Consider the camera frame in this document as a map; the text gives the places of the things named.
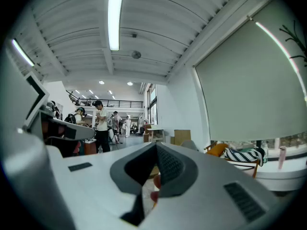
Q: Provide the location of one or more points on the black framed window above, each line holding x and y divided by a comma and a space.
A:
152, 109

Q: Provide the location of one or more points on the long ceiling tube light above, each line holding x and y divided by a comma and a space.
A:
22, 52
115, 18

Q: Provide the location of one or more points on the pale cover book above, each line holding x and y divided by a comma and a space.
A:
241, 145

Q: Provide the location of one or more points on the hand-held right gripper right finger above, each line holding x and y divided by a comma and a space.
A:
206, 190

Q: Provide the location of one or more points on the row of ceiling strip lights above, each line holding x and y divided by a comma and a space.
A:
91, 91

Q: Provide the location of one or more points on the brown cardboard box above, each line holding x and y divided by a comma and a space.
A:
182, 136

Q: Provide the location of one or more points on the person's left hand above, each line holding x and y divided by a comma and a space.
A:
78, 147

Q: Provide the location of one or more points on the pink bottle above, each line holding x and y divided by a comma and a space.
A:
282, 157

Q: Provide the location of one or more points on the orange pillow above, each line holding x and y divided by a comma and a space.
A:
216, 150

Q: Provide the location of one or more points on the green potted plant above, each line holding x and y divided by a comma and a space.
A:
296, 38

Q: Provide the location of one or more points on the black white striped pillow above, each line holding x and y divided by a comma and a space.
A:
244, 154

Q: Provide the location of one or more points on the wooden shelf rack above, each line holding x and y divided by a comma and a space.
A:
256, 169

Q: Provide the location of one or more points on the light wooden table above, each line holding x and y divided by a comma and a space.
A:
156, 130

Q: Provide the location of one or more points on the grey shell chair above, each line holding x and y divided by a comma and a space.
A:
189, 144

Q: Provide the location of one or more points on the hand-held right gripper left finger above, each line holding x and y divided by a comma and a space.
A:
91, 190

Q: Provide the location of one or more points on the round ceiling speaker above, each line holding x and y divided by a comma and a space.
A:
136, 54

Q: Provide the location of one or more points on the grey roller blind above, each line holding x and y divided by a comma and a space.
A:
249, 85

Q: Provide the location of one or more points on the black mezzanine railing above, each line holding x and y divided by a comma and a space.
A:
115, 102

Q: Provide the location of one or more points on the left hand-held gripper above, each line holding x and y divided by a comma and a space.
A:
36, 97

